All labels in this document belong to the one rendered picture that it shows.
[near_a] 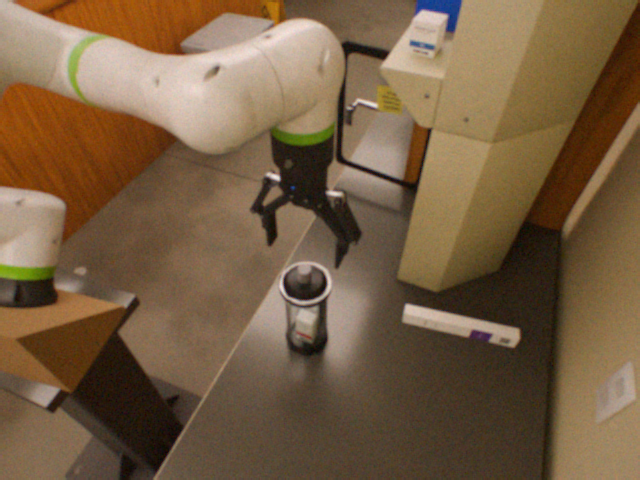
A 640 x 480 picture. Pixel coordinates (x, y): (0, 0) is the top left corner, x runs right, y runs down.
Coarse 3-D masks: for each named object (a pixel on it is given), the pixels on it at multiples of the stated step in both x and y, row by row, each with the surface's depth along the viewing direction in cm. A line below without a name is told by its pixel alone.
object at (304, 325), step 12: (300, 264) 90; (312, 264) 90; (288, 300) 84; (300, 300) 84; (312, 300) 84; (288, 312) 90; (300, 312) 87; (312, 312) 87; (324, 312) 91; (288, 324) 95; (300, 324) 91; (312, 324) 91; (324, 324) 95; (288, 336) 100; (300, 336) 95; (312, 336) 95; (324, 336) 100
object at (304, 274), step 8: (304, 264) 84; (288, 272) 87; (296, 272) 87; (304, 272) 83; (312, 272) 87; (320, 272) 87; (288, 280) 85; (296, 280) 85; (304, 280) 84; (312, 280) 85; (320, 280) 85; (288, 288) 85; (296, 288) 84; (304, 288) 84; (312, 288) 84; (320, 288) 85; (296, 296) 84; (304, 296) 84; (312, 296) 84
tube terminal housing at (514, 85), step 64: (512, 0) 61; (576, 0) 61; (448, 64) 71; (512, 64) 67; (576, 64) 71; (448, 128) 79; (512, 128) 77; (448, 192) 89; (512, 192) 92; (448, 256) 102
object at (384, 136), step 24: (360, 72) 115; (360, 96) 120; (384, 96) 116; (360, 120) 125; (384, 120) 121; (408, 120) 117; (360, 144) 131; (384, 144) 126; (408, 144) 122; (384, 168) 132; (408, 168) 127
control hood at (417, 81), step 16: (448, 32) 86; (400, 48) 81; (448, 48) 81; (384, 64) 77; (400, 64) 77; (416, 64) 77; (432, 64) 77; (400, 80) 76; (416, 80) 75; (432, 80) 74; (400, 96) 78; (416, 96) 77; (432, 96) 76; (416, 112) 79; (432, 112) 78
